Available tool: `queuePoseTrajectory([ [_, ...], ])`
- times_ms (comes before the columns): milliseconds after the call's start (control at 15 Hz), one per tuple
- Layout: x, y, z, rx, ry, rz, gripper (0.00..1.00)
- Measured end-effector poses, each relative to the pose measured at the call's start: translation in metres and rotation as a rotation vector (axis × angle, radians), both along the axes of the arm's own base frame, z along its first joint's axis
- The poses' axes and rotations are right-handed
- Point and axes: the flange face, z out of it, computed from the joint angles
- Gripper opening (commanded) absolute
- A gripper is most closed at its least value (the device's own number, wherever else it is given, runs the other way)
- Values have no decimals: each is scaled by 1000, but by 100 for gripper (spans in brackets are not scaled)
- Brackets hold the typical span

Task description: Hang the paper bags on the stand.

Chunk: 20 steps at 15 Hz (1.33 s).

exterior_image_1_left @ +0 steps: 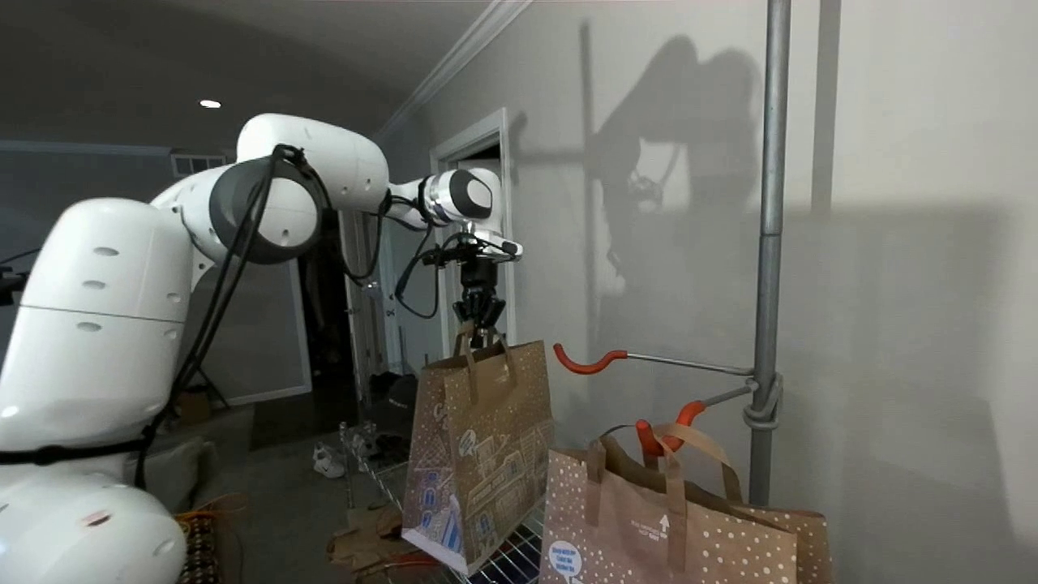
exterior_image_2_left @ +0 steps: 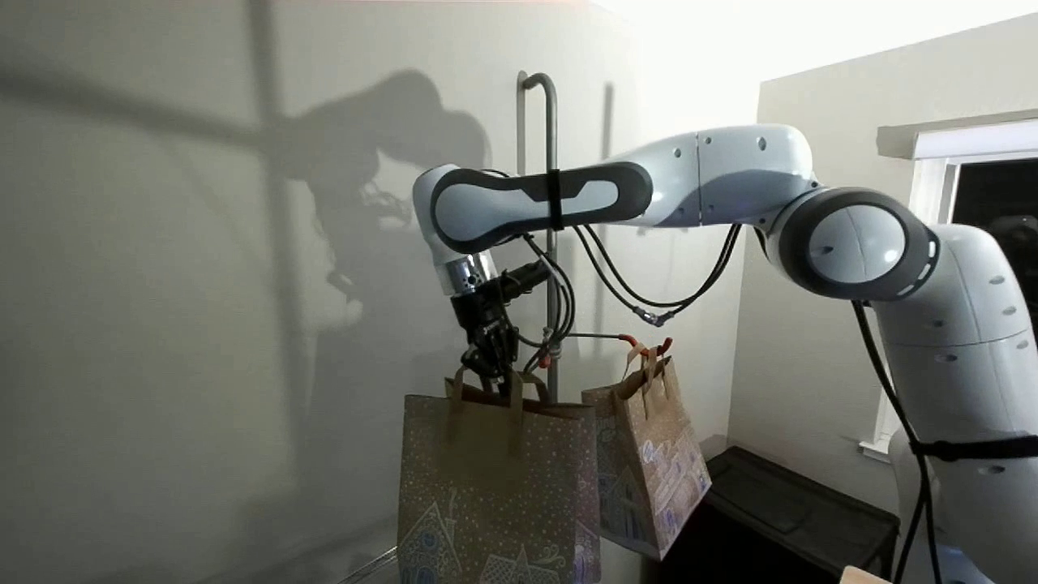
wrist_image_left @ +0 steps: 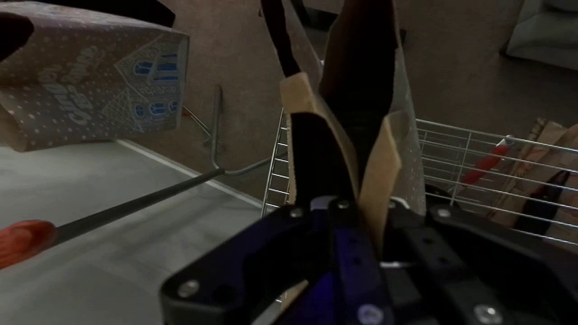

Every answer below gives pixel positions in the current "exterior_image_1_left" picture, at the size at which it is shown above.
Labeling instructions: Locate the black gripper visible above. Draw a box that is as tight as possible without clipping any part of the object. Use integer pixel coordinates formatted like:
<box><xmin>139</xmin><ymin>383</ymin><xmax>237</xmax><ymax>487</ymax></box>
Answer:
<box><xmin>455</xmin><ymin>255</ymin><xmax>508</xmax><ymax>354</ymax></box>

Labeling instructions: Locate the brown dotted paper bag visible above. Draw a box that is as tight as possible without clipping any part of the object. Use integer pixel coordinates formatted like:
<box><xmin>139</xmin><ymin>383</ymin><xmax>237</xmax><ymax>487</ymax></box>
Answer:
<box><xmin>399</xmin><ymin>324</ymin><xmax>555</xmax><ymax>582</ymax></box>
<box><xmin>535</xmin><ymin>415</ymin><xmax>838</xmax><ymax>584</ymax></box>

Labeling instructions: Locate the grey metal stand pole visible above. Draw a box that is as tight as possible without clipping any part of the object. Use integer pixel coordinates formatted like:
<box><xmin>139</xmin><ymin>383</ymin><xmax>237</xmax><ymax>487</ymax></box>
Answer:
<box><xmin>741</xmin><ymin>0</ymin><xmax>798</xmax><ymax>509</ymax></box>

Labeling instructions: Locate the white shoe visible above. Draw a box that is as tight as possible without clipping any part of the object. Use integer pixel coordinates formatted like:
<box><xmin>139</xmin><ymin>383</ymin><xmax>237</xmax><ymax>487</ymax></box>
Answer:
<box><xmin>312</xmin><ymin>443</ymin><xmax>349</xmax><ymax>481</ymax></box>

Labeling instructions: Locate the brown cardboard piece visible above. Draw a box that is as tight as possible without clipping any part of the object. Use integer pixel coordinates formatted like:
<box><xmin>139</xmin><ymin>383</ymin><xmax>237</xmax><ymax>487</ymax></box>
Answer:
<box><xmin>327</xmin><ymin>500</ymin><xmax>422</xmax><ymax>578</ymax></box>

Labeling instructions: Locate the white air vent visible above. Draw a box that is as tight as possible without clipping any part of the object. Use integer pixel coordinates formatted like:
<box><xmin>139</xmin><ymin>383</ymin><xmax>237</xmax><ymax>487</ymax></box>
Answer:
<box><xmin>168</xmin><ymin>151</ymin><xmax>234</xmax><ymax>179</ymax></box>

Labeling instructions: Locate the brown wicker basket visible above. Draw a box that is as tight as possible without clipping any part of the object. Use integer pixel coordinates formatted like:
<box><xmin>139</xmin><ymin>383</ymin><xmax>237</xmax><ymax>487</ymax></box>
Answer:
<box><xmin>168</xmin><ymin>502</ymin><xmax>228</xmax><ymax>584</ymax></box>

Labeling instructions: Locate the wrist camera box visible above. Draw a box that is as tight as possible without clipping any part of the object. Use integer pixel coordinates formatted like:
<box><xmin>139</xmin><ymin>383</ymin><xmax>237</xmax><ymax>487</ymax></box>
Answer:
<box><xmin>460</xmin><ymin>232</ymin><xmax>525</xmax><ymax>263</ymax></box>

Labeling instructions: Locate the long orange-tipped wire hook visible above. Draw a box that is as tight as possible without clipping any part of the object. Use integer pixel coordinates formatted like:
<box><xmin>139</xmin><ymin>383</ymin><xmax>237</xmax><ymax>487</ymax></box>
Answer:
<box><xmin>548</xmin><ymin>337</ymin><xmax>761</xmax><ymax>381</ymax></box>

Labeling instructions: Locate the white door with frame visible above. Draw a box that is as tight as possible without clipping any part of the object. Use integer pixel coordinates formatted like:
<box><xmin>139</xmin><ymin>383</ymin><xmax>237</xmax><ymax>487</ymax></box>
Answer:
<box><xmin>429</xmin><ymin>103</ymin><xmax>523</xmax><ymax>363</ymax></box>

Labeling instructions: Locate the short orange-tipped wire hook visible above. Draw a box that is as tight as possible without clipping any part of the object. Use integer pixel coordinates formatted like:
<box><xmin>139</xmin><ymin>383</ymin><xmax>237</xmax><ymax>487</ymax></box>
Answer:
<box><xmin>630</xmin><ymin>369</ymin><xmax>785</xmax><ymax>463</ymax></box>

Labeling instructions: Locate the chrome wire shelf rack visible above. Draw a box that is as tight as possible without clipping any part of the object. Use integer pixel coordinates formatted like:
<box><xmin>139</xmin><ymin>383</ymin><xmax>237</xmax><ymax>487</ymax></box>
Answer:
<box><xmin>336</xmin><ymin>418</ymin><xmax>550</xmax><ymax>584</ymax></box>

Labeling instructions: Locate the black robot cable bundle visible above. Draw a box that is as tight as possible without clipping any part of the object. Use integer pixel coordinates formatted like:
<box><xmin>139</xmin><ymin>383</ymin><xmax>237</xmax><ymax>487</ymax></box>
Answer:
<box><xmin>134</xmin><ymin>144</ymin><xmax>446</xmax><ymax>494</ymax></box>

